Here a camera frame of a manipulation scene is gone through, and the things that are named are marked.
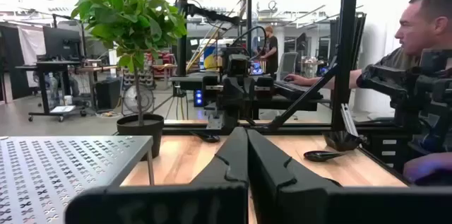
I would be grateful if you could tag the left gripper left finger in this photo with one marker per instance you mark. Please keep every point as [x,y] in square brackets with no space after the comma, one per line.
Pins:
[219,195]

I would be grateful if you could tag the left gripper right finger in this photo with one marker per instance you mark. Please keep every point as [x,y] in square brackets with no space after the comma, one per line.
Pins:
[282,195]

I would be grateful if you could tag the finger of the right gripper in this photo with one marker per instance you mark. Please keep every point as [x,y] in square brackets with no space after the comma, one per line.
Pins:
[229,95]
[238,95]

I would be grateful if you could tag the black teardrop mini plate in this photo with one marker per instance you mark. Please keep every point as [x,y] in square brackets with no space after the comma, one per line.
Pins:
[319,156]

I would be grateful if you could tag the black wavy square bowl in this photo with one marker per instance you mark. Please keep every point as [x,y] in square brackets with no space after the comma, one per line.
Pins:
[340,142]

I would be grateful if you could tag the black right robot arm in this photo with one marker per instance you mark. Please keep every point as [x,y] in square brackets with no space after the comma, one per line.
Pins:
[231,121]

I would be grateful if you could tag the blue-lit computer case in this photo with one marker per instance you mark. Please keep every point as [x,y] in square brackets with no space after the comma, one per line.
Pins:
[198,97]

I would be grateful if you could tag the backlit computer keyboard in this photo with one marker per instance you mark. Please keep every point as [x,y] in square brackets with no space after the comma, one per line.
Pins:
[295,89]

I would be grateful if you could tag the grey office chair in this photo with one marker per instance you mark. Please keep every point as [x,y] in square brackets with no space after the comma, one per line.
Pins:
[286,65]

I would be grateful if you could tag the person's hand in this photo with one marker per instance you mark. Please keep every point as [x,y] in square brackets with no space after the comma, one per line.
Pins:
[298,80]

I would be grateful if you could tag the person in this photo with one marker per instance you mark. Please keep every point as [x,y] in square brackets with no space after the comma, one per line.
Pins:
[420,22]
[271,51]

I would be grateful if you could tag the blue yellow banner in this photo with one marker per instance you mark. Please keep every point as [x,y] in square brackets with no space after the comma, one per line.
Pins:
[211,59]

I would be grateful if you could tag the grey equipment table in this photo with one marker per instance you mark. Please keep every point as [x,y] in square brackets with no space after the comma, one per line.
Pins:
[190,81]

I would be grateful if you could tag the grey floor fan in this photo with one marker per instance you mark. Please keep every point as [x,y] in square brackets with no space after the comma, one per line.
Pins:
[138,98]

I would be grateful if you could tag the silver aluminium strut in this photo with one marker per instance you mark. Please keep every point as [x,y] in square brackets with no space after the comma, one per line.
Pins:
[349,119]

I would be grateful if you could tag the black drawer cabinet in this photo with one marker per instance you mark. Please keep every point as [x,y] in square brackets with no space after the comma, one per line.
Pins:
[386,151]

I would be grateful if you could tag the green potted plant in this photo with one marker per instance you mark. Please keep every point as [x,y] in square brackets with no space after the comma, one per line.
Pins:
[134,26]

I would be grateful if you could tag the black speaker box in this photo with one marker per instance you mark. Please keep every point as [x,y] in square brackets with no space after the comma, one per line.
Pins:
[107,93]

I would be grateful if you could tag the grey perforated metal shelf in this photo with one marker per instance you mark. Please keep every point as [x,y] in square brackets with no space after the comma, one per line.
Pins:
[53,167]

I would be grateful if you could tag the black computer monitor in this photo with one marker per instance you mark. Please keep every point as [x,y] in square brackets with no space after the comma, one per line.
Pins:
[61,44]

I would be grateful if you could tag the black rolling desk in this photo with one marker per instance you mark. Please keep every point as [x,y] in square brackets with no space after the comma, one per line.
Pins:
[44,86]

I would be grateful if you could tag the white cloth sheet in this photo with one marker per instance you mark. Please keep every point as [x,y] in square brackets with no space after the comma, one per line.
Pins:
[31,47]

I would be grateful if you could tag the grey metal bracket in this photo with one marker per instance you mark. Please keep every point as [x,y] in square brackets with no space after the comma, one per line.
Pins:
[215,121]

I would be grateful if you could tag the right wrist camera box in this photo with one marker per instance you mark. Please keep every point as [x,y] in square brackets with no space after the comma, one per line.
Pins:
[237,64]

